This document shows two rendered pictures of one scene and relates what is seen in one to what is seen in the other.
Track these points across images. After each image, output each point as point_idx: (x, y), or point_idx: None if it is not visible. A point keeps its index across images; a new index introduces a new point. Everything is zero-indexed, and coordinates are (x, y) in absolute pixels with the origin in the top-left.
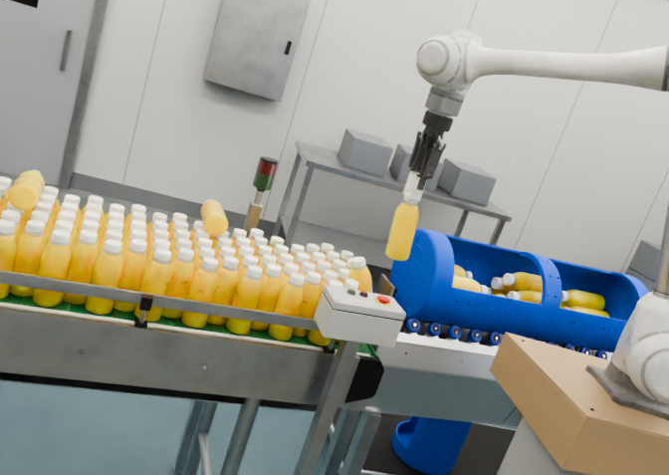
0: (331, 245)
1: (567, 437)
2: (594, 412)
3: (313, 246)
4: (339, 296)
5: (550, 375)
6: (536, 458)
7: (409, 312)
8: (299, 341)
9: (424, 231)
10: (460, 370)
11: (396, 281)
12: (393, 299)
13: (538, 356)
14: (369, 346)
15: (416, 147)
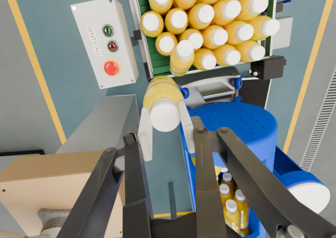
0: (273, 31)
1: (11, 167)
2: (0, 190)
3: (258, 2)
4: (90, 14)
5: (41, 179)
6: None
7: (194, 110)
8: (144, 7)
9: (248, 143)
10: (180, 138)
11: (236, 107)
12: (128, 82)
13: (79, 181)
14: (165, 73)
15: (249, 178)
